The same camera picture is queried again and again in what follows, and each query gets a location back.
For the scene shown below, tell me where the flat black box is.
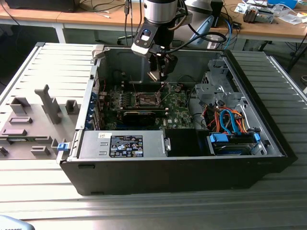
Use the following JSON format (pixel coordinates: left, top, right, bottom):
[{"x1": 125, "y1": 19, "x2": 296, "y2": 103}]
[{"x1": 4, "y1": 0, "x2": 77, "y2": 13}]

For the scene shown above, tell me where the hard disk in blue carrier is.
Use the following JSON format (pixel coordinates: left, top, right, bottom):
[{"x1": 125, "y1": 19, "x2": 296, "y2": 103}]
[{"x1": 206, "y1": 132, "x2": 261, "y2": 156}]

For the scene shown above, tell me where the black open PC case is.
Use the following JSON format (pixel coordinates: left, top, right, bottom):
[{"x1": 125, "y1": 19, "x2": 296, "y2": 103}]
[{"x1": 56, "y1": 45, "x2": 298, "y2": 196}]

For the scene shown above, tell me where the metal socket cover frame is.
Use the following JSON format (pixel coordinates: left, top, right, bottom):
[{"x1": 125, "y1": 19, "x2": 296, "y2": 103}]
[{"x1": 156, "y1": 81, "x2": 171, "y2": 101}]

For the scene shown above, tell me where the blue flat data wire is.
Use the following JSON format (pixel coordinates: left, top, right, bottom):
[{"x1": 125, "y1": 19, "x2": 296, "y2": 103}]
[{"x1": 219, "y1": 109, "x2": 237, "y2": 135}]

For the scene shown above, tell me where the grey parts rack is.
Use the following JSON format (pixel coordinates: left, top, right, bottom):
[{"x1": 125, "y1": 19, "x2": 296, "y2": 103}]
[{"x1": 0, "y1": 83, "x2": 83, "y2": 160}]

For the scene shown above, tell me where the green motherboard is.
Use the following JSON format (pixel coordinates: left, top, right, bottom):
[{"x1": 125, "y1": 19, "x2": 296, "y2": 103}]
[{"x1": 99, "y1": 82, "x2": 195, "y2": 131}]

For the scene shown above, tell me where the orange wire bundle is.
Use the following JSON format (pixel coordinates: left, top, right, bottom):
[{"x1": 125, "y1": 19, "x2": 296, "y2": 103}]
[{"x1": 206, "y1": 107, "x2": 248, "y2": 133}]

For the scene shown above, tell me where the blue box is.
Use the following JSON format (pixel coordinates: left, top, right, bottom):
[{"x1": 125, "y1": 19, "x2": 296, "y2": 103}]
[{"x1": 267, "y1": 0, "x2": 298, "y2": 8}]

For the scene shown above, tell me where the grey rounded device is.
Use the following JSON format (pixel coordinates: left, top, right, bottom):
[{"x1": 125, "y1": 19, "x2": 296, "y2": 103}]
[{"x1": 0, "y1": 215, "x2": 33, "y2": 230}]

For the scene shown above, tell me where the grey power supply unit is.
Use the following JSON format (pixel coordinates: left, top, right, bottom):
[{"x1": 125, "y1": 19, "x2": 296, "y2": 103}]
[{"x1": 78, "y1": 130, "x2": 167, "y2": 159}]

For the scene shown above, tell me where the black upright box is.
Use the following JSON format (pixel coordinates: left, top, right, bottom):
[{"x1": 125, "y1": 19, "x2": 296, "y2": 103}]
[{"x1": 210, "y1": 0, "x2": 224, "y2": 28}]

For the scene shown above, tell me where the thin metal locking lever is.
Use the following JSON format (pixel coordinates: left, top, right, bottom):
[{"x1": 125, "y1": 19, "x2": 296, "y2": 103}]
[{"x1": 129, "y1": 76, "x2": 139, "y2": 97}]

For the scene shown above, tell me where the silver black-faced wrist camera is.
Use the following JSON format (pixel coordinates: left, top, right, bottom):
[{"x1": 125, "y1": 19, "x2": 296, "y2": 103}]
[{"x1": 130, "y1": 28, "x2": 159, "y2": 58}]

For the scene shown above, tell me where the silver CPU green edge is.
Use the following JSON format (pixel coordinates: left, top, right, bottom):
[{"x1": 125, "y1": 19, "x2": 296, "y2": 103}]
[{"x1": 147, "y1": 70, "x2": 162, "y2": 81}]

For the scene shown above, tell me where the CPU socket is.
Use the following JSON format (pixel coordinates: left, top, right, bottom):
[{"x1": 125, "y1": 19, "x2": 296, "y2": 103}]
[{"x1": 134, "y1": 91, "x2": 160, "y2": 106}]

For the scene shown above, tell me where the thick black camera cable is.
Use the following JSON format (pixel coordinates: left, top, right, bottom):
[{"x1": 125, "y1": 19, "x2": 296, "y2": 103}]
[{"x1": 155, "y1": 31, "x2": 228, "y2": 55}]

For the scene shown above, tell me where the black graphics card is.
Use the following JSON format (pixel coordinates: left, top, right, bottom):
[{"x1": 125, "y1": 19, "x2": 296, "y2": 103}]
[{"x1": 122, "y1": 110, "x2": 157, "y2": 127}]

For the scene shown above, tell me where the grey metal drive cage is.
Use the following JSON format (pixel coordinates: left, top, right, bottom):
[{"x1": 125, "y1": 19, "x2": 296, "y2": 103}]
[{"x1": 193, "y1": 58, "x2": 243, "y2": 107}]

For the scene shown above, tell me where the wooden desk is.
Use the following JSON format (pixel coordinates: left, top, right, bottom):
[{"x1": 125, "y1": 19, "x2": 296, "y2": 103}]
[
  {"x1": 208, "y1": 0, "x2": 307, "y2": 45},
  {"x1": 0, "y1": 0, "x2": 147, "y2": 44}
]

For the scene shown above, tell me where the metal heat sink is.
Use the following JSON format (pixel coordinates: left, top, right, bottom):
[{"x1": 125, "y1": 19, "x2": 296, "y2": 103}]
[{"x1": 243, "y1": 6, "x2": 275, "y2": 24}]

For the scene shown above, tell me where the small grey wrist camera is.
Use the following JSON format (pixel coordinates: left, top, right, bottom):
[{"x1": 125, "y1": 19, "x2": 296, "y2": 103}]
[{"x1": 177, "y1": 11, "x2": 193, "y2": 25}]

